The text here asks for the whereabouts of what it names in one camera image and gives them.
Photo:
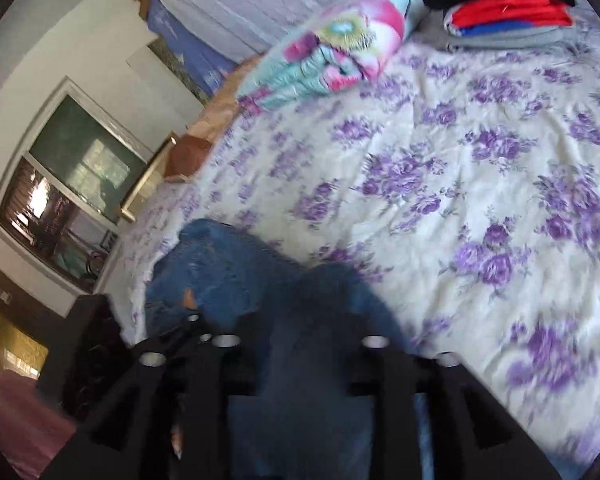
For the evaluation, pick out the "wooden bed frame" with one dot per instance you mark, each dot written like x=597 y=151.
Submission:
x=177 y=160

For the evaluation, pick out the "white framed window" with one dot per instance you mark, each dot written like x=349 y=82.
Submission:
x=61 y=194

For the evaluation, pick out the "red blue folded garment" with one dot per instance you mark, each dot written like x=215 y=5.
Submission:
x=481 y=17

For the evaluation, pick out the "blue patterned pillow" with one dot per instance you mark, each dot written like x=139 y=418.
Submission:
x=201 y=69

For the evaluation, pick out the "floral folded quilt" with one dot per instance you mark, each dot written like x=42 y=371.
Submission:
x=335 y=50

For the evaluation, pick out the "grey folded garment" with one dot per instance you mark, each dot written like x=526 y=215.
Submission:
x=505 y=40

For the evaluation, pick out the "blue denim jeans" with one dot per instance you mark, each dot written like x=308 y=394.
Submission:
x=301 y=423

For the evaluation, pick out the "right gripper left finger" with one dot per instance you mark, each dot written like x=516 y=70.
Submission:
x=167 y=416

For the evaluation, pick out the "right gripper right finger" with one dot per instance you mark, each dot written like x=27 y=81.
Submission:
x=434 y=419

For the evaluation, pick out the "purple floral bedsheet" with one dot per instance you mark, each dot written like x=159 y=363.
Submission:
x=465 y=188

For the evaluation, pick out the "orange brown blanket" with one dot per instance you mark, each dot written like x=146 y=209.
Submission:
x=219 y=113

